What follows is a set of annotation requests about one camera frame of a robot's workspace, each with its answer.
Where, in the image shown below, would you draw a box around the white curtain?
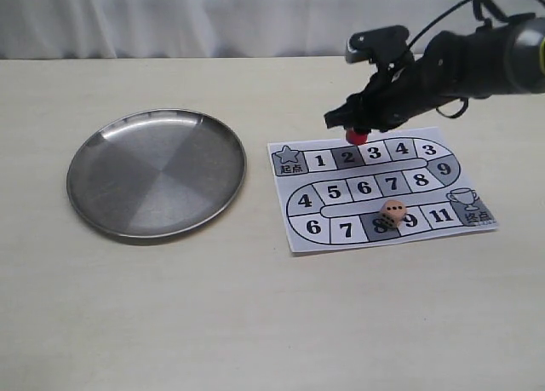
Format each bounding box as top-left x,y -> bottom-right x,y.
0,0 -> 545,60

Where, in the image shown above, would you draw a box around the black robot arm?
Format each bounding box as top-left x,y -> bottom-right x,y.
324,14 -> 544,144

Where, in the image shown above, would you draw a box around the round metal plate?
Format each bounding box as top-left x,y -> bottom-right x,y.
66,108 -> 247,241

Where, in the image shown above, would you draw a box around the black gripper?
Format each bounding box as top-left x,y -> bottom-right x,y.
324,56 -> 460,135

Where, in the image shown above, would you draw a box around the paper game board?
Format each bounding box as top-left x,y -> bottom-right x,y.
267,127 -> 498,254

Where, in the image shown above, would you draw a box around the red game pawn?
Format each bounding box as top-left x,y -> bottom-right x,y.
345,129 -> 369,146

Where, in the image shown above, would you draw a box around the wooden die with black pips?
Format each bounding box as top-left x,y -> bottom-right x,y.
379,199 -> 407,228

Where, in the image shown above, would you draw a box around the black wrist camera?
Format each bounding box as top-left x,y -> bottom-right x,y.
345,25 -> 410,65

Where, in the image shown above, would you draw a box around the black cable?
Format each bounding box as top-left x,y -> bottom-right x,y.
399,0 -> 545,120

